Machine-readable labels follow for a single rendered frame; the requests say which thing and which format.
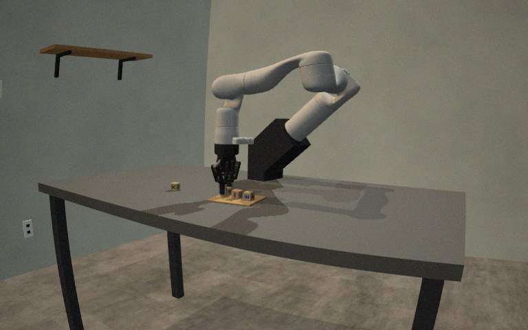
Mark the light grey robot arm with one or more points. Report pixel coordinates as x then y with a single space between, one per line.
317 75

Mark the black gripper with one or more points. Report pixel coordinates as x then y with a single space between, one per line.
227 164

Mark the tan flat mat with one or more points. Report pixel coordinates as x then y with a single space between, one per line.
239 202

